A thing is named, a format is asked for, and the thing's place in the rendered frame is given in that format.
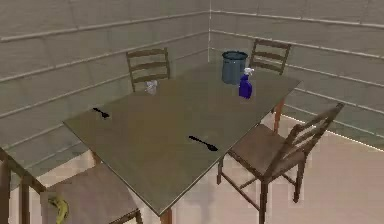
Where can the long black spoon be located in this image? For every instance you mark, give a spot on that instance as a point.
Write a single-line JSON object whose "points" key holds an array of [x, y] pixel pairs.
{"points": [[203, 143]]}

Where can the short black spoon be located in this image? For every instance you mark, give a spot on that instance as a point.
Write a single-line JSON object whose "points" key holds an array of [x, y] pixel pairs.
{"points": [[101, 113]]}

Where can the brown wooden dining table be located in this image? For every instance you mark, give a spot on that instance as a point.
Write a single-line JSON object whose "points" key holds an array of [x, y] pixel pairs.
{"points": [[156, 133]]}

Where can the clear glass cup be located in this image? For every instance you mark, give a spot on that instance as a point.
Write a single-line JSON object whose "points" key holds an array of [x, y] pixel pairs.
{"points": [[151, 86]]}

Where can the blue spray bottle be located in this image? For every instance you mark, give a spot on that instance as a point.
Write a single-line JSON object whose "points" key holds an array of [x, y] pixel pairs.
{"points": [[245, 87]]}

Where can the grey blue pot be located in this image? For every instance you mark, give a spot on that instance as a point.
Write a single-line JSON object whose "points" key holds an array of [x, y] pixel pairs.
{"points": [[233, 68]]}

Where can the brown wooden chair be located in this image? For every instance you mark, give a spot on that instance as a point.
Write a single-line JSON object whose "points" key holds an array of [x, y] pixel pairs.
{"points": [[90, 196], [269, 55], [148, 66], [270, 150]]}

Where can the yellow banana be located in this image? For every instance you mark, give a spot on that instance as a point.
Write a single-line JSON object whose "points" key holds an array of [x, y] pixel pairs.
{"points": [[61, 208]]}

